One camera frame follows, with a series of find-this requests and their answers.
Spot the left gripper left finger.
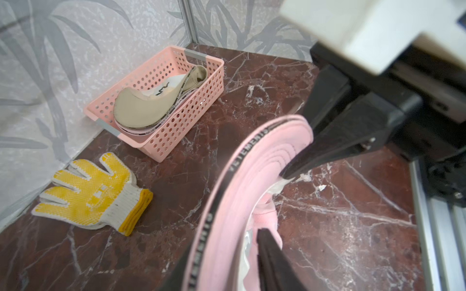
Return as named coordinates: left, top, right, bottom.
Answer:
left=158, top=251, right=189, bottom=291

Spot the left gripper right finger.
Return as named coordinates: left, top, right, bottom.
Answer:
left=257, top=229, right=307, bottom=291

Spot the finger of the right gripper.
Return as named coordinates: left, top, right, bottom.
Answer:
left=302, top=65, right=351, bottom=135
left=280, top=92, right=422, bottom=179

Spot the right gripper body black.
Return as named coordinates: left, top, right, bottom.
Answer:
left=310, top=44, right=466, bottom=160

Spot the pink baseball cap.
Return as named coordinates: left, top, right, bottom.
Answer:
left=181, top=115, right=313, bottom=291

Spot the beige baseball cap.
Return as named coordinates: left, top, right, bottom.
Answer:
left=114, top=65, right=208, bottom=136

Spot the yellow white work glove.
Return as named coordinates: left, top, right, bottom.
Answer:
left=31, top=152, right=154, bottom=236

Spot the pink plastic basket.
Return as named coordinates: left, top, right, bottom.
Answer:
left=84, top=46, right=225, bottom=162

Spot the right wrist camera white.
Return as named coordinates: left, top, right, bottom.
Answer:
left=279, top=0, right=466, bottom=75

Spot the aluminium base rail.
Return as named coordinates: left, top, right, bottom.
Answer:
left=409, top=160, right=466, bottom=291

